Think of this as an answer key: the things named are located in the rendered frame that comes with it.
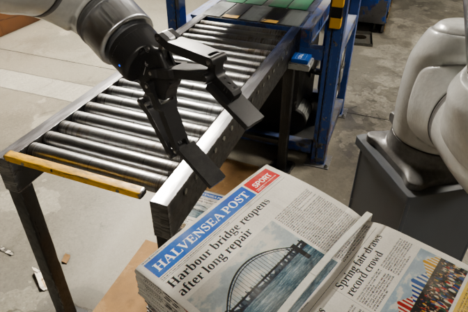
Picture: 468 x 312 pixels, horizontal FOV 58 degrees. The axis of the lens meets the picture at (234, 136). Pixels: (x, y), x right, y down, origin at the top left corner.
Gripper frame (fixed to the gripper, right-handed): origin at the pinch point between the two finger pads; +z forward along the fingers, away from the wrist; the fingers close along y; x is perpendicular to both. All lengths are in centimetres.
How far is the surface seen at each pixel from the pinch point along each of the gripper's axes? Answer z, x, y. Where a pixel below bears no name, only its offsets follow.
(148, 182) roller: -21, -17, 56
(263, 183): 4.3, -10.2, 12.5
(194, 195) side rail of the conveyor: -12, -27, 59
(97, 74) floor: -180, -130, 226
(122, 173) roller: -28, -14, 59
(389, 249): 23.1, -10.9, 3.2
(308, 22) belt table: -54, -149, 72
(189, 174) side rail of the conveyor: -15, -25, 52
